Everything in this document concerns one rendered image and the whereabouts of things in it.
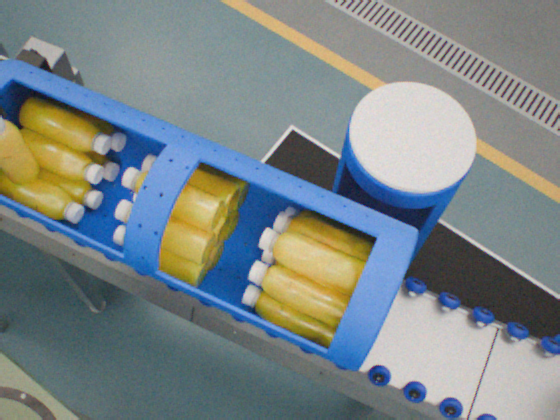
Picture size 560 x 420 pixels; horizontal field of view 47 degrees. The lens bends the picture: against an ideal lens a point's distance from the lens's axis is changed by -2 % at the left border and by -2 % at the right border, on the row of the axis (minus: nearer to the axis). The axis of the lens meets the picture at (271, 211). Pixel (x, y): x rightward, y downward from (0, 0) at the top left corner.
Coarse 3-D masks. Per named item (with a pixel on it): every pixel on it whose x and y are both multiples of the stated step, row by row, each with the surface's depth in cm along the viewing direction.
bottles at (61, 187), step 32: (64, 160) 129; (96, 160) 137; (0, 192) 131; (32, 192) 129; (64, 192) 131; (96, 192) 135; (224, 224) 127; (160, 256) 124; (256, 288) 124; (288, 320) 120
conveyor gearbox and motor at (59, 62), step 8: (32, 40) 170; (40, 40) 171; (24, 48) 169; (32, 48) 169; (40, 48) 169; (48, 48) 169; (56, 48) 169; (48, 56) 168; (56, 56) 168; (64, 56) 171; (56, 64) 169; (64, 64) 172; (56, 72) 170; (64, 72) 174; (72, 72) 178; (72, 80) 180; (80, 80) 189
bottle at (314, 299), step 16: (272, 272) 117; (288, 272) 117; (272, 288) 117; (288, 288) 116; (304, 288) 115; (320, 288) 116; (288, 304) 117; (304, 304) 115; (320, 304) 115; (336, 304) 114; (320, 320) 117; (336, 320) 115
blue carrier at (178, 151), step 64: (0, 64) 124; (128, 128) 118; (128, 192) 141; (256, 192) 134; (320, 192) 116; (128, 256) 118; (256, 256) 136; (384, 256) 107; (256, 320) 115; (384, 320) 106
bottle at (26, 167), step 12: (0, 132) 114; (12, 132) 117; (0, 144) 116; (12, 144) 117; (24, 144) 121; (0, 156) 118; (12, 156) 119; (24, 156) 122; (12, 168) 122; (24, 168) 124; (36, 168) 128; (12, 180) 127; (24, 180) 127
